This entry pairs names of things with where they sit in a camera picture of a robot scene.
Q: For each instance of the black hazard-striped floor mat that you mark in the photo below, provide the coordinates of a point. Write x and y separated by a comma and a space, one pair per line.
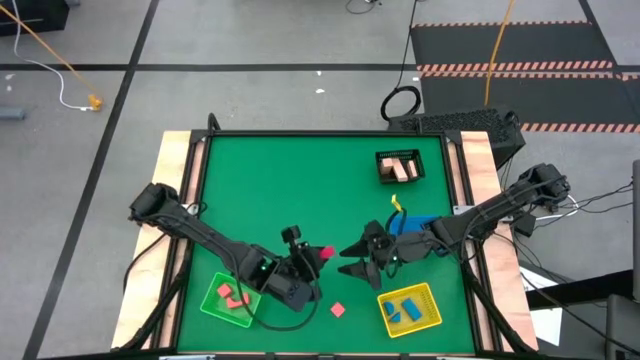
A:
540, 45
550, 100

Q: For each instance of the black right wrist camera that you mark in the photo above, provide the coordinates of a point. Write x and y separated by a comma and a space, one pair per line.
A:
376, 228

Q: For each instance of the black box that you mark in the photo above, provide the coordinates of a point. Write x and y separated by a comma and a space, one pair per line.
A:
35, 15

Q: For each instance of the grey flat object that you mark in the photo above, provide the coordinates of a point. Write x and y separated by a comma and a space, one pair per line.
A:
11, 113

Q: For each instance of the salmon cube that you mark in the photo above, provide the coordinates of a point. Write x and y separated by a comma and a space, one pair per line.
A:
338, 310

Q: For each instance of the silver metal bracket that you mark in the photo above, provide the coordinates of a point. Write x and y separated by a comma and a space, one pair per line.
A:
192, 207
460, 210

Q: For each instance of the white paper sheet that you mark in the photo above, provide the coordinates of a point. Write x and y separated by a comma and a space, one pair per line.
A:
547, 325

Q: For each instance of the black power adapter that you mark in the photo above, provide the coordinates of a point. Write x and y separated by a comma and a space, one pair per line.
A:
525, 225

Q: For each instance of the grey box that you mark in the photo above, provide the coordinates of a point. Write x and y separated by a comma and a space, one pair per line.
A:
622, 325

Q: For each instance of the short light wooden block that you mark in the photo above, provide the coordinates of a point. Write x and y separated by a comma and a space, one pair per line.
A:
412, 169
386, 166

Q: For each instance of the green plastic basket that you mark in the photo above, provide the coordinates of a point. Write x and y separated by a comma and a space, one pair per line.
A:
215, 310

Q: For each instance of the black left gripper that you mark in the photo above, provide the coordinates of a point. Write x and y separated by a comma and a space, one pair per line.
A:
292, 280

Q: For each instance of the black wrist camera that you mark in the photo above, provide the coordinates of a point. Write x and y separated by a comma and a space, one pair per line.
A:
291, 235
376, 228

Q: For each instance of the blue plastic basket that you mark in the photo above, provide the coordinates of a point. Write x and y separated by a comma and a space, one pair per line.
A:
417, 222

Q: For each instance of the green table mat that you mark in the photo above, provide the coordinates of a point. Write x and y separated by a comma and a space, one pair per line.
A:
300, 190

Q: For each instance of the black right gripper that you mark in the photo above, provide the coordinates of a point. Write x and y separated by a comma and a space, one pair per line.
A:
405, 247

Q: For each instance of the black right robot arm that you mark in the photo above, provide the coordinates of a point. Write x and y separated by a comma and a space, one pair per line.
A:
500, 205

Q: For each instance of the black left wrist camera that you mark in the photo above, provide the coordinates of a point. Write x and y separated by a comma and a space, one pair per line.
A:
291, 235

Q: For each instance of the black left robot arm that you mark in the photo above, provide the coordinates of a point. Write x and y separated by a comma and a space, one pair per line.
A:
200, 232

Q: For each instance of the yellow plastic basket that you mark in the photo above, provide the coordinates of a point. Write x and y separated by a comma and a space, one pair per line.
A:
430, 320

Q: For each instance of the black plastic basket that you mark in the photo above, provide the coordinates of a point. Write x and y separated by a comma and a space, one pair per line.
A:
400, 153

